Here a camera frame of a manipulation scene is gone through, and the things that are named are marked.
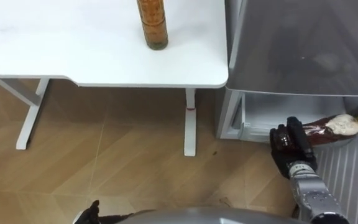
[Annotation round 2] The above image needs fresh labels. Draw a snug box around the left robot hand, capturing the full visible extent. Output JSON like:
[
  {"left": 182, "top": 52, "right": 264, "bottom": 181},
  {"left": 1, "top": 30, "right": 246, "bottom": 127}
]
[{"left": 72, "top": 199, "right": 101, "bottom": 224}]

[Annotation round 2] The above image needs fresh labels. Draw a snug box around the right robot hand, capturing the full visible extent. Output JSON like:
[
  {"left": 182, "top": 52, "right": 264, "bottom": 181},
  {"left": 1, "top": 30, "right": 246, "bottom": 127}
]
[{"left": 269, "top": 116, "right": 318, "bottom": 180}]

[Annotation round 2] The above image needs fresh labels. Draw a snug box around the dark bottle with yellow cap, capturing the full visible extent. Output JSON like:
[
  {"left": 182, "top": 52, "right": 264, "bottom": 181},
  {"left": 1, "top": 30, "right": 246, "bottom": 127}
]
[{"left": 275, "top": 113, "right": 358, "bottom": 151}]

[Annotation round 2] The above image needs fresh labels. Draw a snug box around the open fridge door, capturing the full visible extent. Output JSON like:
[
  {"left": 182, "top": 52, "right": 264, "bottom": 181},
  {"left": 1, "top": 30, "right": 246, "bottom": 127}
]
[{"left": 313, "top": 107, "right": 358, "bottom": 224}]

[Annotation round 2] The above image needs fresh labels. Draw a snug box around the grey fridge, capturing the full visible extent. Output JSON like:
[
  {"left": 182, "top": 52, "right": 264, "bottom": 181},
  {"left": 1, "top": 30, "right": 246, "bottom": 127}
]
[{"left": 215, "top": 0, "right": 358, "bottom": 147}]

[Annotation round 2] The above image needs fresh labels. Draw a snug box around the white desk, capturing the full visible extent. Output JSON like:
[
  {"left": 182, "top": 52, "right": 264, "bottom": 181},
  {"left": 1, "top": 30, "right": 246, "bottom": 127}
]
[{"left": 0, "top": 0, "right": 229, "bottom": 157}]

